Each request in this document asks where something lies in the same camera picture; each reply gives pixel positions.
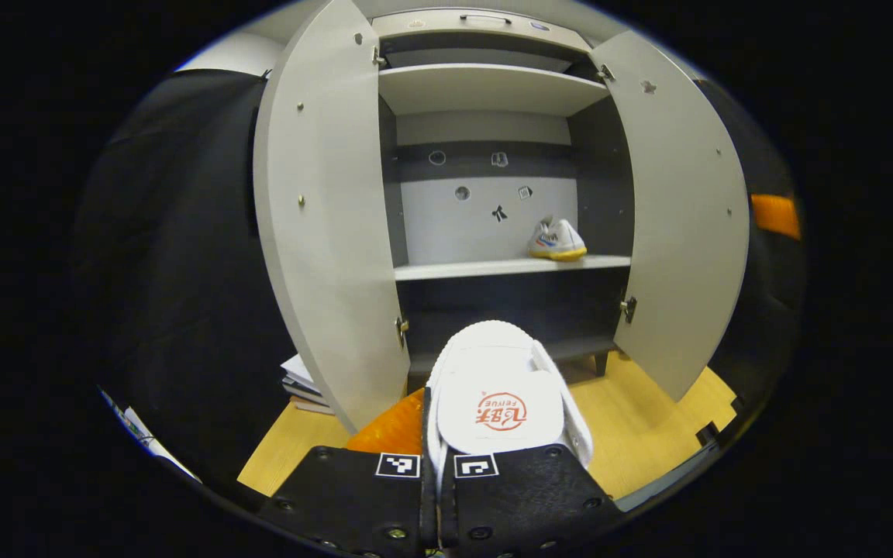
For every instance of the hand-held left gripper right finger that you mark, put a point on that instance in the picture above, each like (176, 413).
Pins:
(524, 496)

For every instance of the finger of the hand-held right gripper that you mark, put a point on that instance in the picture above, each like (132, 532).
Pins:
(774, 215)

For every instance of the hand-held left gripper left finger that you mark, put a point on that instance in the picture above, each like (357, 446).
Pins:
(428, 504)

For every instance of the grey shoe cabinet door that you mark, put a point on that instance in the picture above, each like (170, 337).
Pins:
(330, 232)
(679, 232)

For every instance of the white shoe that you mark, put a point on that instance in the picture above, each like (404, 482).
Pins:
(559, 242)
(501, 387)

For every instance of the grey cabinet drawer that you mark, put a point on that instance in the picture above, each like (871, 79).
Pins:
(431, 29)

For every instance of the stack of books and papers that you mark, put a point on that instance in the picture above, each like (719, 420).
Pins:
(303, 380)

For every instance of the white printed sheet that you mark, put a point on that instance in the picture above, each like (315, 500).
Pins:
(140, 434)

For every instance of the black backdrop cloth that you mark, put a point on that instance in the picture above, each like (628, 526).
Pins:
(183, 271)

